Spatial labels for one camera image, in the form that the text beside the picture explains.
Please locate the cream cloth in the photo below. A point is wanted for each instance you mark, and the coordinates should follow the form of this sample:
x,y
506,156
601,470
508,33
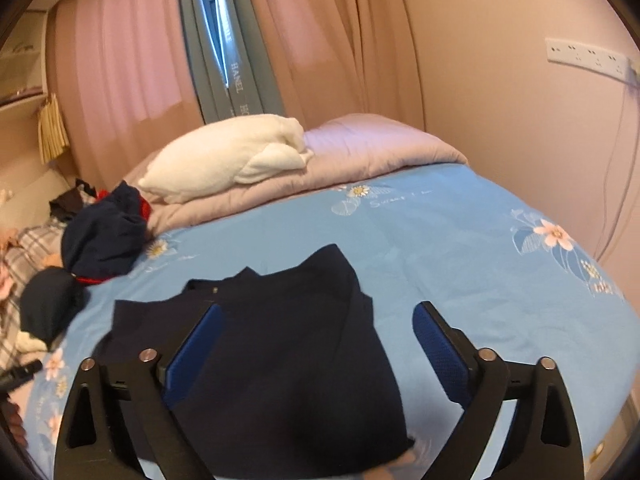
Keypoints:
x,y
31,342

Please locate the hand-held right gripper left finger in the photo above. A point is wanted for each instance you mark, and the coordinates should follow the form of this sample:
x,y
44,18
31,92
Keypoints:
x,y
195,355

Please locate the dark brown clothes pile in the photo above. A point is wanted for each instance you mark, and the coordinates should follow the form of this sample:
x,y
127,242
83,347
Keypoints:
x,y
75,200

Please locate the plaid cloth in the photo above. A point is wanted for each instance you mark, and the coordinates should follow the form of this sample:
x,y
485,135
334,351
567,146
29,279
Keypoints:
x,y
25,260

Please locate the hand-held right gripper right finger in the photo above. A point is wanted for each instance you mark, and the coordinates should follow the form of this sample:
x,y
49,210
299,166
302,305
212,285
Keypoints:
x,y
440,355

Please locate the white wall shelf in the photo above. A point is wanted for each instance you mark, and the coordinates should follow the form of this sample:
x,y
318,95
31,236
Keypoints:
x,y
20,75

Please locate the person's left hand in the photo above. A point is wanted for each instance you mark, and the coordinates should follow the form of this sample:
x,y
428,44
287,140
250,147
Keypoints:
x,y
12,420

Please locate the beige tasselled hanging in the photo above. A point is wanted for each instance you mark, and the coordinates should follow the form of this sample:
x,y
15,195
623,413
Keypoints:
x,y
52,130

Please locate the lilac quilt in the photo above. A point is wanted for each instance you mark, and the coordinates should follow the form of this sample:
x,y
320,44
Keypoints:
x,y
375,150

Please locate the pink curtain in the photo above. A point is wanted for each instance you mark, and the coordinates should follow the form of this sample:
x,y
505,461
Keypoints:
x,y
125,70
325,35

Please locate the light blue floral bed sheet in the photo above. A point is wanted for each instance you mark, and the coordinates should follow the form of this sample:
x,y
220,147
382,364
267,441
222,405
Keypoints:
x,y
450,260

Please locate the dark bundled garment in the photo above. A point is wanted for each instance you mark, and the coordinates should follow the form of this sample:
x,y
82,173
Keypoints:
x,y
47,305

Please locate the white wall power strip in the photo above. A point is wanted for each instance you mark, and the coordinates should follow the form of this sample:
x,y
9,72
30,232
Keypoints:
x,y
585,55

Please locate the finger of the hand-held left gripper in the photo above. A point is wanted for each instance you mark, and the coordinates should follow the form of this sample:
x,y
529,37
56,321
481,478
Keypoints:
x,y
20,374

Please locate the grey-blue curtain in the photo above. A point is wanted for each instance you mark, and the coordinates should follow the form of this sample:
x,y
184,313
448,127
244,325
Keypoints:
x,y
235,35

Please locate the navy button shirt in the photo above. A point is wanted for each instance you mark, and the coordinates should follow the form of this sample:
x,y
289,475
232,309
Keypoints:
x,y
300,335

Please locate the navy garment with red trim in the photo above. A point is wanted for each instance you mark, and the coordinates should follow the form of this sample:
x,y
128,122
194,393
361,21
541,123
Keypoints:
x,y
100,240

